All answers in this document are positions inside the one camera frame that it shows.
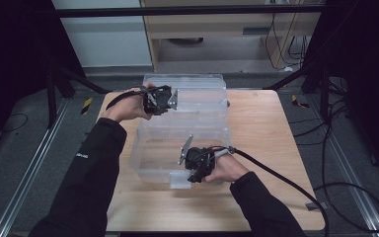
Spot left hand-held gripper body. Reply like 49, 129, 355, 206
142, 84, 181, 117

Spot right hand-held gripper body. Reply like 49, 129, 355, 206
177, 133, 217, 175

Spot clear plastic storage box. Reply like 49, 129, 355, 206
128, 73, 234, 191

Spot person's right hand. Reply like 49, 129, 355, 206
203, 152, 251, 184

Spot person's left hand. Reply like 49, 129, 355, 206
100, 82, 157, 123

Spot yellow black floor tape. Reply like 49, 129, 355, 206
80, 97, 94, 116
290, 94, 310, 110

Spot white cabinet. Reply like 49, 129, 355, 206
50, 0, 153, 68

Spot black stand leg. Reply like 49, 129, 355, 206
57, 65, 112, 96
264, 63, 327, 92

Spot black horizontal bar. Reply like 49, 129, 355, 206
50, 4, 325, 18

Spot light wooden desk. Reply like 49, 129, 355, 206
140, 0, 325, 72

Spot grey tape piece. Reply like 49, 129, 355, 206
305, 200, 329, 211

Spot dark curtain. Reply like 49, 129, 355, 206
304, 0, 379, 186
0, 0, 83, 159

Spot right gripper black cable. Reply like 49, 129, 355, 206
210, 145, 330, 237

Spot black stand post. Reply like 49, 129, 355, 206
320, 68, 331, 121
46, 70, 58, 129

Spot black hanging cable bundle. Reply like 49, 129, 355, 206
265, 13, 312, 72

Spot thin black floor cable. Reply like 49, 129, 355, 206
0, 112, 30, 133

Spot black floor cable loop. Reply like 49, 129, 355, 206
312, 182, 379, 233

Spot aluminium floor rail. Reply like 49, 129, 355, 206
305, 93, 379, 237
0, 98, 72, 237

